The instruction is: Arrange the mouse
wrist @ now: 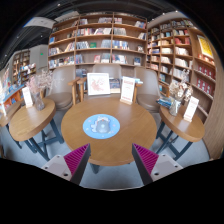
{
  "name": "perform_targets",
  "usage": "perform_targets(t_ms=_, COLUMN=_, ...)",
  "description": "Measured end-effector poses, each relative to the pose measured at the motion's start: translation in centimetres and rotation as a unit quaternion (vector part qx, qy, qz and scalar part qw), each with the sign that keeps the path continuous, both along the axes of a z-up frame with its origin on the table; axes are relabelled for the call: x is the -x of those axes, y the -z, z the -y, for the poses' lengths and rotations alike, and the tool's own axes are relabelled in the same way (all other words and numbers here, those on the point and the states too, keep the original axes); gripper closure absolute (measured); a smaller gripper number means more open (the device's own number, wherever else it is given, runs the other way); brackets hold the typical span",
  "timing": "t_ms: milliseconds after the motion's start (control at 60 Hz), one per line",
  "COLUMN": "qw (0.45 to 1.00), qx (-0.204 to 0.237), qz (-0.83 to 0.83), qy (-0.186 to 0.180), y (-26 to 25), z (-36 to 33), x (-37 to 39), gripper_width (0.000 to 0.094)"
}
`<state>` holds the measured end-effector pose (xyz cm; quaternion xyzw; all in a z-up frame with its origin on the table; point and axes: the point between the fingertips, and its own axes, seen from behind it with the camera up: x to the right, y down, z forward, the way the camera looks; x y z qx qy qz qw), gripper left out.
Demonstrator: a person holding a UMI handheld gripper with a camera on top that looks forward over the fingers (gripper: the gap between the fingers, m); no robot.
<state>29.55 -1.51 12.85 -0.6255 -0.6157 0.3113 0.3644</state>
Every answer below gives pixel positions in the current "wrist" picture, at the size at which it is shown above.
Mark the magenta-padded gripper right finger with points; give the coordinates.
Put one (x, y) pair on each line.
(146, 159)

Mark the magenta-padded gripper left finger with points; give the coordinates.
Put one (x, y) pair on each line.
(77, 159)

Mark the grey computer mouse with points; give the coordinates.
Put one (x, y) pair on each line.
(102, 127)

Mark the round light blue mouse pad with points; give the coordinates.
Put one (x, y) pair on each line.
(90, 128)

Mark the round wooden side table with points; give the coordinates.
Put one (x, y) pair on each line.
(181, 126)
(31, 121)

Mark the brown padded wooden armchair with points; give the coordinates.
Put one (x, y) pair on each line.
(61, 98)
(148, 100)
(106, 70)

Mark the glass vase with beige flowers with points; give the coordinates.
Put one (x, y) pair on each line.
(175, 106)

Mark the small white sign, wooden base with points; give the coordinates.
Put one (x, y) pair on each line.
(191, 108)
(27, 96)

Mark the white red sign, wooden base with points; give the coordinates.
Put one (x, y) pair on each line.
(127, 89)

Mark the white framed red print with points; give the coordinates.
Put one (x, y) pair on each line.
(98, 84)

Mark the pale blue book stack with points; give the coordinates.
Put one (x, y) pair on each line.
(138, 80)

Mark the dark cover book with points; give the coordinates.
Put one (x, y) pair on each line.
(114, 85)

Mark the distant wooden bookshelf unit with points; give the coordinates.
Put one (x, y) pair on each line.
(23, 65)

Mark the wide wooden bookshelf unit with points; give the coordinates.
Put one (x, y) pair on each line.
(100, 36)

